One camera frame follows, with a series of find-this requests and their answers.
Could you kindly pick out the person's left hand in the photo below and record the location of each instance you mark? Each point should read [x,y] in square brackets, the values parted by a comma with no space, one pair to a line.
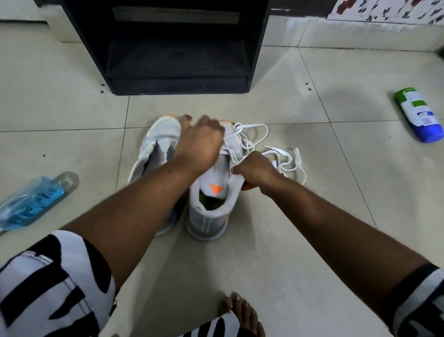
[201,146]

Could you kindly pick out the black metal frame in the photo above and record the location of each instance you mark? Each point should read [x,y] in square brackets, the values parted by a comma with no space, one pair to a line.
[441,52]

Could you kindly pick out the black open shelf box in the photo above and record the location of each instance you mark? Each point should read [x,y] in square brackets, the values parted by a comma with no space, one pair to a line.
[177,62]

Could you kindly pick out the person's right hand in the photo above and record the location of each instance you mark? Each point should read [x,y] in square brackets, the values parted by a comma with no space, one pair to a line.
[258,172]

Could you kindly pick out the white shoelace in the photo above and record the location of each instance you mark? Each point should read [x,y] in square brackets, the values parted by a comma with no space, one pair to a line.
[295,159]
[256,125]

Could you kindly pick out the grey sneaker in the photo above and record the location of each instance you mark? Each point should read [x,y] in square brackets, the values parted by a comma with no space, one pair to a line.
[208,225]
[163,133]

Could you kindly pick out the person's right foot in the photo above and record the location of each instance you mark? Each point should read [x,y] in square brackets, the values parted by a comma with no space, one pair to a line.
[244,312]

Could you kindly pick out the blue transparent bottle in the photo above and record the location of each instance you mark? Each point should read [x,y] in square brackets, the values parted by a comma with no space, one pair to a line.
[31,203]

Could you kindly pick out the white floral patterned sheet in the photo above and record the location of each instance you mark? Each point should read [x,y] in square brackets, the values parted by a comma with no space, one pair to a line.
[388,10]

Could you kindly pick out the person's right forearm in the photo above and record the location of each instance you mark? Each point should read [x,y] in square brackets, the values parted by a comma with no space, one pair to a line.
[347,236]

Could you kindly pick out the zebra striped garment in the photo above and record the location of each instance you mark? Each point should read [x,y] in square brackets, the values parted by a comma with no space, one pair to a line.
[52,277]

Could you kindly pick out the green blue white bottle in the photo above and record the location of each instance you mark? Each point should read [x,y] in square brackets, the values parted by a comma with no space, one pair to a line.
[419,116]

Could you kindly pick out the person's left forearm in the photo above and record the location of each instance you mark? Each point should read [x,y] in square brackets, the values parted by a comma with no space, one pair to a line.
[131,215]

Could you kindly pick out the dark brown wooden cabinet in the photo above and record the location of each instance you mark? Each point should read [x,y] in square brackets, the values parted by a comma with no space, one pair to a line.
[298,7]

